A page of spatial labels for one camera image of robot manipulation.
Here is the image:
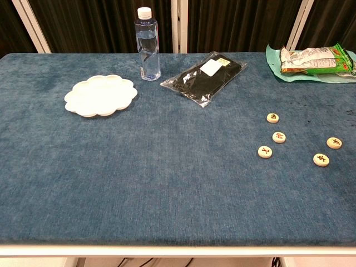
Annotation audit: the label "chess disc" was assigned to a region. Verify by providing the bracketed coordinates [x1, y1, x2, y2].
[313, 153, 330, 168]
[258, 145, 273, 160]
[326, 136, 343, 150]

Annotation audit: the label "blue velvet tablecloth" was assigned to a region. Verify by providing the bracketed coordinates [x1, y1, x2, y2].
[0, 52, 356, 247]

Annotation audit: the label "black gloves in clear bag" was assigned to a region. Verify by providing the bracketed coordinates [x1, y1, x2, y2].
[160, 51, 248, 108]

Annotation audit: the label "clear plastic water bottle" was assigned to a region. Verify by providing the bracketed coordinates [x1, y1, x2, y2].
[134, 7, 161, 81]

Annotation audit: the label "white flower-shaped paint palette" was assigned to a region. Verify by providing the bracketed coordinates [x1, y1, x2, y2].
[64, 74, 139, 117]

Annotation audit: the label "teal plastic pouch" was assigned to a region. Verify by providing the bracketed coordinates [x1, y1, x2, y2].
[265, 44, 356, 83]

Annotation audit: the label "black pleated curtain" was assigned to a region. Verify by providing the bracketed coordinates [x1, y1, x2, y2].
[296, 0, 356, 53]
[27, 0, 173, 54]
[0, 0, 37, 59]
[187, 0, 303, 53]

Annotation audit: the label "green and silver snack bag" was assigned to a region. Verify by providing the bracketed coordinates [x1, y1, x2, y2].
[279, 42, 356, 77]

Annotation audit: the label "white frame post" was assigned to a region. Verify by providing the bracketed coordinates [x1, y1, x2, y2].
[11, 0, 52, 54]
[286, 0, 315, 51]
[171, 0, 189, 54]

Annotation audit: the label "white table frame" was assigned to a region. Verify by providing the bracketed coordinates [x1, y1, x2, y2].
[0, 244, 356, 258]

